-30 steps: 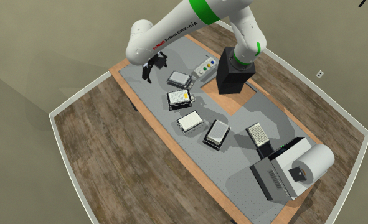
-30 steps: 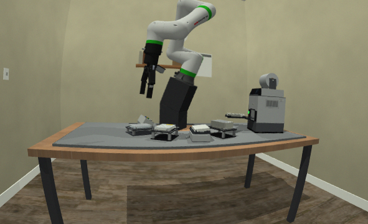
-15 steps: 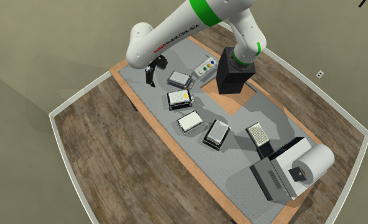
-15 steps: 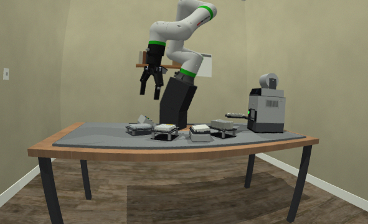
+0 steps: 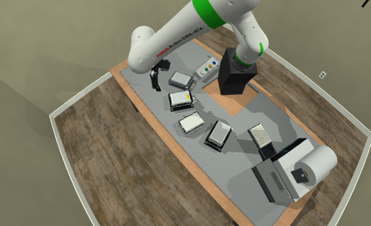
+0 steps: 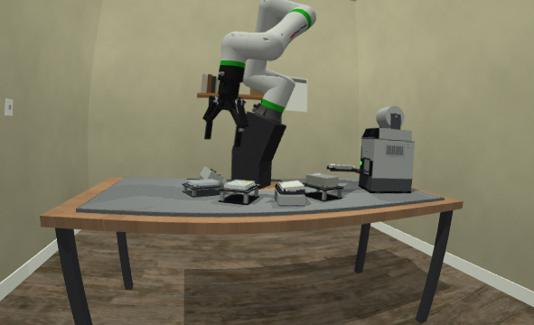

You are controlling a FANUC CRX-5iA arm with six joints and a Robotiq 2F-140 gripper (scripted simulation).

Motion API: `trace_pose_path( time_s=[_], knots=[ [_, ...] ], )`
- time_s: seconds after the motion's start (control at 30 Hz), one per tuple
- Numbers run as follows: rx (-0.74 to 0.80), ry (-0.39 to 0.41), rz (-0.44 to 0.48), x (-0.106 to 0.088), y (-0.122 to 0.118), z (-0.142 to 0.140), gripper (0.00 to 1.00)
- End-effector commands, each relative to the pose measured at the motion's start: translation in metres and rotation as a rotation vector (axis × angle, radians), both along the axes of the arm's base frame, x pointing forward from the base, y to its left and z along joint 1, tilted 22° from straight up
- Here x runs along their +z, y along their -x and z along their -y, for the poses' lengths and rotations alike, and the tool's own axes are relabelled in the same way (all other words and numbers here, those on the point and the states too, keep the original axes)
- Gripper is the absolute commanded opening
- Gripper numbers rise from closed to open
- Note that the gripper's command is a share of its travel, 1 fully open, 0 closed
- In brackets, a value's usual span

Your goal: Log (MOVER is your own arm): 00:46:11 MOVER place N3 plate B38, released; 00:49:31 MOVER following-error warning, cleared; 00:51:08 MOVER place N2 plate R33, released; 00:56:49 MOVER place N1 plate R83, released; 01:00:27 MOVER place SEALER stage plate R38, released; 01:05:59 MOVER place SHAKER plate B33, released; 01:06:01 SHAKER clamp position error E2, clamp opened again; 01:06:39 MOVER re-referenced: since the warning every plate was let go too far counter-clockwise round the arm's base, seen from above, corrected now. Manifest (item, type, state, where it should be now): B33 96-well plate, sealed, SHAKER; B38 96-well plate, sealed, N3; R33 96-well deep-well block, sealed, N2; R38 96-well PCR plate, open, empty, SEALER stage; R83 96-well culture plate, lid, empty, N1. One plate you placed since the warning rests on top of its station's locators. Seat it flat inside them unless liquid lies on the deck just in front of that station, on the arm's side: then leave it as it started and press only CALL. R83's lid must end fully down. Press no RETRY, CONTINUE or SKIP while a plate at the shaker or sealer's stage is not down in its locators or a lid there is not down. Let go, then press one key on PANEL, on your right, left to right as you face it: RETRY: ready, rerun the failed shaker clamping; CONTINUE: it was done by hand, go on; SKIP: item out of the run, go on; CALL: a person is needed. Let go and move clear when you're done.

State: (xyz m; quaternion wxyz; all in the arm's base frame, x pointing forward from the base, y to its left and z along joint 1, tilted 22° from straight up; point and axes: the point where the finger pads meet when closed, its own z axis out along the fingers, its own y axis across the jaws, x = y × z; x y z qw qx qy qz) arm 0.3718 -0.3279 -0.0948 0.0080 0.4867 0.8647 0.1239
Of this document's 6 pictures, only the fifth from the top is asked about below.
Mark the white roll of film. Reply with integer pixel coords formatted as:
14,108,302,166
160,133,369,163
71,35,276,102
294,145,337,186

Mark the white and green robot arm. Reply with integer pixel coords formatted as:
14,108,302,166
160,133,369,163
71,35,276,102
127,0,269,74

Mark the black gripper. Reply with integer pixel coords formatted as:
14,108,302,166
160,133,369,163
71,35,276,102
150,59,164,92

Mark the grey button panel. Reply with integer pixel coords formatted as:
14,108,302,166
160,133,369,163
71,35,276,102
193,56,218,82

